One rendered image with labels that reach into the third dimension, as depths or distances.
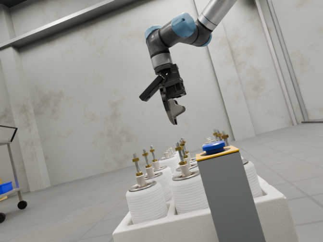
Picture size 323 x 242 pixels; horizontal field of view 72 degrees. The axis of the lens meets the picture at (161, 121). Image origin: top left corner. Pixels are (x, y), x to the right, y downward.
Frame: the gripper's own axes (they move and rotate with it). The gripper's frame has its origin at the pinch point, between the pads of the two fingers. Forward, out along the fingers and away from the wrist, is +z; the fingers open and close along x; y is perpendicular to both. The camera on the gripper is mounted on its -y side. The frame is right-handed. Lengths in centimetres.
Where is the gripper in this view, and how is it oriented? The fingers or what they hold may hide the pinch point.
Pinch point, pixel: (172, 121)
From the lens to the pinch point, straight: 81.8
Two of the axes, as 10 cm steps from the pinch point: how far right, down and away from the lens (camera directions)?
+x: 2.7, -0.1, 9.6
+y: 9.3, -2.7, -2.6
